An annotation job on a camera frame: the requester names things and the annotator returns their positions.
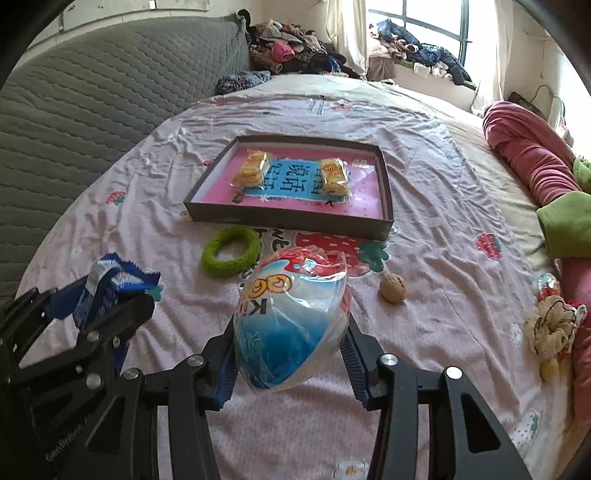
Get dark bag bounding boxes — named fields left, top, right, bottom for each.
left=508, top=91, right=546, bottom=117

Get large yellow cake packet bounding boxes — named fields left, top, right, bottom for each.
left=318, top=157, right=352, bottom=197

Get green fuzzy hair ring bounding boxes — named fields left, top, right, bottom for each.
left=201, top=225, right=262, bottom=279

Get green blanket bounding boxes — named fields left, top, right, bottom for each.
left=536, top=157, right=591, bottom=259

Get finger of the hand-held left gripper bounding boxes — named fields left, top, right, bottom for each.
left=76, top=292, right=155, bottom=377
left=0, top=288, right=51, bottom=370

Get dark framed window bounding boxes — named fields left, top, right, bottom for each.
left=367, top=0, right=467, bottom=70

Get pile of mixed clothes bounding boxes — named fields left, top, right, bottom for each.
left=248, top=18, right=365, bottom=79

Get small yellow cake packet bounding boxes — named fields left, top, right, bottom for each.
left=231, top=148, right=273, bottom=188

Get flower wall painting panels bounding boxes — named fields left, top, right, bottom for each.
left=62, top=0, right=211, bottom=21

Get grey quilted headboard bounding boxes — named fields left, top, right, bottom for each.
left=0, top=16, right=252, bottom=305

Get white appliance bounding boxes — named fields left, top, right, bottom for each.
left=531, top=85, right=568, bottom=131

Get cream curtain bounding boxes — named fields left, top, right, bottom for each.
left=325, top=0, right=370, bottom=79
left=471, top=0, right=504, bottom=114

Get cream scrunchie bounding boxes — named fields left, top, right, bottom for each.
left=524, top=295, right=583, bottom=358

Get blue snack packet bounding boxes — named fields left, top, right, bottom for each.
left=46, top=252, right=162, bottom=374

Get dark blue knitted cloth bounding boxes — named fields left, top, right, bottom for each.
left=216, top=70, right=272, bottom=95

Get shallow dark cardboard box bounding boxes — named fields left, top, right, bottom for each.
left=183, top=135, right=394, bottom=241

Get white blue ball snack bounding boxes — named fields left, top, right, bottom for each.
left=233, top=246, right=350, bottom=394

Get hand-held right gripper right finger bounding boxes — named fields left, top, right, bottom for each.
left=339, top=314, right=522, bottom=480

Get pink quilt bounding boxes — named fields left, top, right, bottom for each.
left=482, top=102, right=591, bottom=430

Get pile of dark blue clothes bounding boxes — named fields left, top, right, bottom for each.
left=368, top=18, right=476, bottom=86

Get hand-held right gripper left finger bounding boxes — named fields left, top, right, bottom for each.
left=85, top=318, right=241, bottom=480

